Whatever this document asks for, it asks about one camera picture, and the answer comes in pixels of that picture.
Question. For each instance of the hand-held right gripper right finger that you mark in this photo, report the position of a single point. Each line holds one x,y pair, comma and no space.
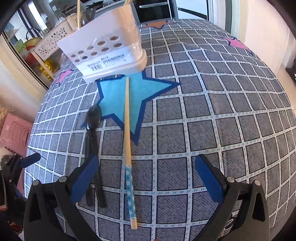
209,178

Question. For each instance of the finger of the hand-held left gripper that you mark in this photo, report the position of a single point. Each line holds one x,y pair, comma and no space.
31,160

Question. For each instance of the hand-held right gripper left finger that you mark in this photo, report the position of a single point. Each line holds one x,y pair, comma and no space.
85,179

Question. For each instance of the blue patterned bamboo chopstick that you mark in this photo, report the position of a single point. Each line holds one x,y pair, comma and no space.
127,129

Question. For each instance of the white plastic utensil holder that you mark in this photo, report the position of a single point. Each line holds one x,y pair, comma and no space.
111,30

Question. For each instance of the grey checked star tablecloth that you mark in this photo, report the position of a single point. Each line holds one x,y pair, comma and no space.
208,115

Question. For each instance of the gold foil bundle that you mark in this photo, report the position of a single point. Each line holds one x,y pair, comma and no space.
48,68

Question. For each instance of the red container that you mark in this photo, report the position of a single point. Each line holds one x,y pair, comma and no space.
31,58

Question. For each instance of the yellow basin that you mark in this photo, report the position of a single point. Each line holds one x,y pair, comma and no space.
33,42

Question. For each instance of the beige plastic storage trolley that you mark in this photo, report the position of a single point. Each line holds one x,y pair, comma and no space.
49,42

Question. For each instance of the kitchen faucet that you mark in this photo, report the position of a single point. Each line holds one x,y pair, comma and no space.
34,30

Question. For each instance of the black built-in oven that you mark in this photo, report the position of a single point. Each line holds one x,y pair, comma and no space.
152,10

